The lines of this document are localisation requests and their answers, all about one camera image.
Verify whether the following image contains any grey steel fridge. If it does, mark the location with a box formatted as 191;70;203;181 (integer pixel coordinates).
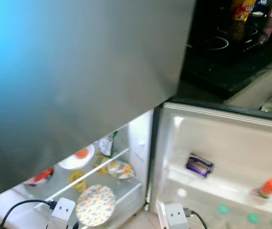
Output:
0;0;272;229

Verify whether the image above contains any white egg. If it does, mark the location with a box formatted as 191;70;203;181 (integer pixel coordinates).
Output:
176;188;188;199

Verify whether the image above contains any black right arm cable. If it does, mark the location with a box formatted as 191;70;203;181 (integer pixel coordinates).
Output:
183;207;209;229

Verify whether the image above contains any small yellow packet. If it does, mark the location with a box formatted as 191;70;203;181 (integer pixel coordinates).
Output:
92;152;108;174

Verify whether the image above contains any yellow green food packet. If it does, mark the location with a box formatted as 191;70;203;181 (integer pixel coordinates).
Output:
106;159;137;180

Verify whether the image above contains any yellow round container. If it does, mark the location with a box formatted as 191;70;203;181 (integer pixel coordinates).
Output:
69;170;87;192

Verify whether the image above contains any black induction hob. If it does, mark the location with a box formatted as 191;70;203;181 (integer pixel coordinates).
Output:
181;0;272;99

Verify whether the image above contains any white dish with food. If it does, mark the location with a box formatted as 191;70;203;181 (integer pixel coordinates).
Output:
58;143;95;170

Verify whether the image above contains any orange capped bottle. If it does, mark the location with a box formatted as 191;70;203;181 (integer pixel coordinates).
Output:
251;176;272;199

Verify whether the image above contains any yellow red snack jar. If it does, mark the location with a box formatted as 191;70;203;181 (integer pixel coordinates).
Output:
231;0;259;40

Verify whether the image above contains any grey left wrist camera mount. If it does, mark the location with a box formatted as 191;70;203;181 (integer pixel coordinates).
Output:
47;197;77;229

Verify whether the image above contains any red white bowl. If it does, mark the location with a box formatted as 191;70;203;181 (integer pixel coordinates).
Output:
24;167;56;187

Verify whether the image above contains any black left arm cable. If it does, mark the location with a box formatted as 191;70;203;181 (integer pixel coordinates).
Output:
0;199;59;229

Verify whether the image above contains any pink silicone utensil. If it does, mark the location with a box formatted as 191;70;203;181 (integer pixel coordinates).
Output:
257;0;272;46

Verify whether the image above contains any green white packet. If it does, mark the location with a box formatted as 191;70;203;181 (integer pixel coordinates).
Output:
100;132;119;157

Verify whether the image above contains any floral patterned plate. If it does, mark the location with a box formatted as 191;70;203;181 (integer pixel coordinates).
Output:
75;184;116;227

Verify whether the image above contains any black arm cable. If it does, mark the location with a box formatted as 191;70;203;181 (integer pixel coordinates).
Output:
183;207;209;229
0;199;59;229

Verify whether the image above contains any purple snack packet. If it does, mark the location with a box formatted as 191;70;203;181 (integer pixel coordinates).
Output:
185;152;215;178

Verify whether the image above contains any orange round food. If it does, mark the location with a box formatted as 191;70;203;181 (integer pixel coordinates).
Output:
75;148;90;160

